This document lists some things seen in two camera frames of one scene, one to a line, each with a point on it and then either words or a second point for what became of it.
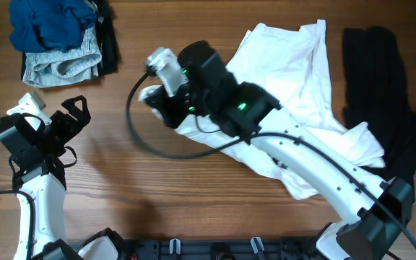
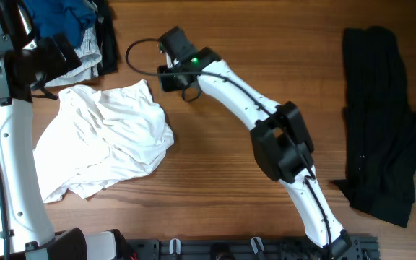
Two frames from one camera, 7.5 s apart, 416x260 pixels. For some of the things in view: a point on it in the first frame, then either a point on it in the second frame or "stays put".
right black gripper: (165, 108) → (172, 81)
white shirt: (292, 66) → (97, 139)
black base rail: (221, 250) stays put
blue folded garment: (49, 25) stays put
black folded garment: (107, 40) stays put
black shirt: (373, 94) stays put
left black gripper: (84, 117) → (50, 50)
